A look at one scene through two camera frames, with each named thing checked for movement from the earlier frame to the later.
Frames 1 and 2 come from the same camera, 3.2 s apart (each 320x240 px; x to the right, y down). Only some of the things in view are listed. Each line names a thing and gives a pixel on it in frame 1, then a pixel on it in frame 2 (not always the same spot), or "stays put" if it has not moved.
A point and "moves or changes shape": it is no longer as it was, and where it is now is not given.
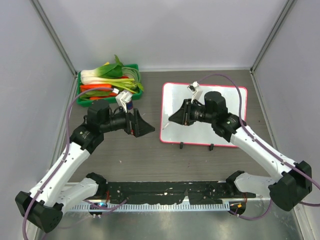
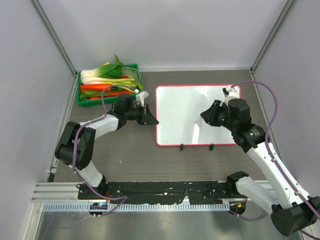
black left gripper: x=139 y=126 → x=146 y=118
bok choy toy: x=114 y=70 stays put
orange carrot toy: x=87 y=86 stays put
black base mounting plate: x=196 y=192 stays put
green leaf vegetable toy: x=86 y=95 stays put
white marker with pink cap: x=167 y=124 moves or changes shape
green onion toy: x=128 y=83 stays put
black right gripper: x=183 y=116 → x=211 y=118
